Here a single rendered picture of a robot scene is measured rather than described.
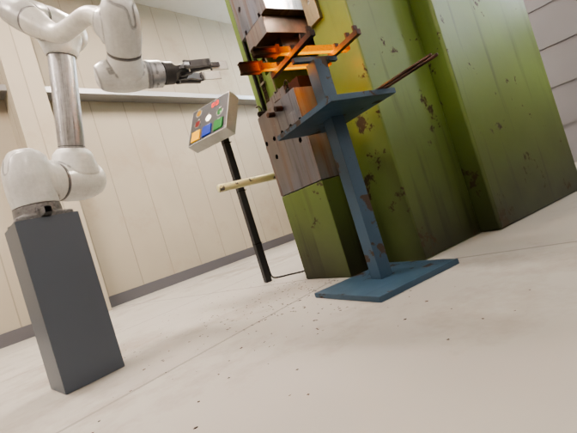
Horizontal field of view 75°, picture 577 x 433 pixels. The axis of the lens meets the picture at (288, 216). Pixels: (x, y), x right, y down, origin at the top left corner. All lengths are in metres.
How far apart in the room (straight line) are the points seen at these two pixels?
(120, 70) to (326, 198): 0.97
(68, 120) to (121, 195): 3.06
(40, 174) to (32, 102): 2.98
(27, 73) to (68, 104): 2.92
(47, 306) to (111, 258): 3.11
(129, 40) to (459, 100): 1.43
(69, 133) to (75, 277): 0.59
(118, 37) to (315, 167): 0.94
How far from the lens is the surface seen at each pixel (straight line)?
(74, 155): 1.75
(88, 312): 1.56
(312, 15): 2.00
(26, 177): 1.62
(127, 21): 1.30
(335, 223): 1.74
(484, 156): 2.02
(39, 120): 4.51
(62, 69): 1.84
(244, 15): 2.30
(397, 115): 1.79
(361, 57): 1.78
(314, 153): 1.76
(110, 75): 1.36
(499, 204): 2.03
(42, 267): 1.53
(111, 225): 4.67
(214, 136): 2.35
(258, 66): 1.59
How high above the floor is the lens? 0.34
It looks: 1 degrees up
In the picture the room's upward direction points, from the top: 17 degrees counter-clockwise
